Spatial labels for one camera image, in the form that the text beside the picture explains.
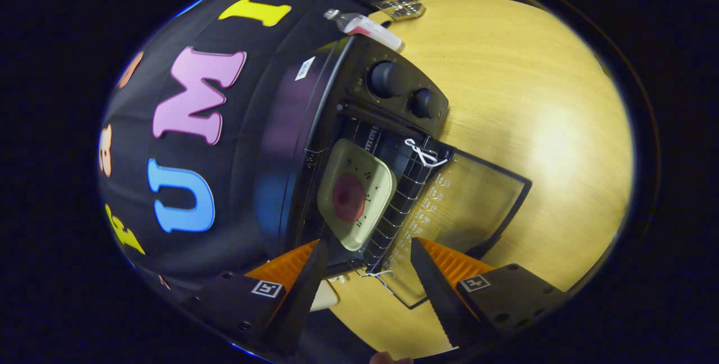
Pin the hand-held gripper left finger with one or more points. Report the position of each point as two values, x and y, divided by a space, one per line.
300 296

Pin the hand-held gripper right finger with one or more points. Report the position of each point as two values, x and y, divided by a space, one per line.
435 291

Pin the cream square food plate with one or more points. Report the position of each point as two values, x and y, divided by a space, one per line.
354 159

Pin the black toaster oven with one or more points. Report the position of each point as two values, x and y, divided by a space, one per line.
314 105

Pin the white toaster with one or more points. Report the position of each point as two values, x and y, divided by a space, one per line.
326 296

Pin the clear bottle with pink label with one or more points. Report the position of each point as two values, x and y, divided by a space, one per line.
368 28

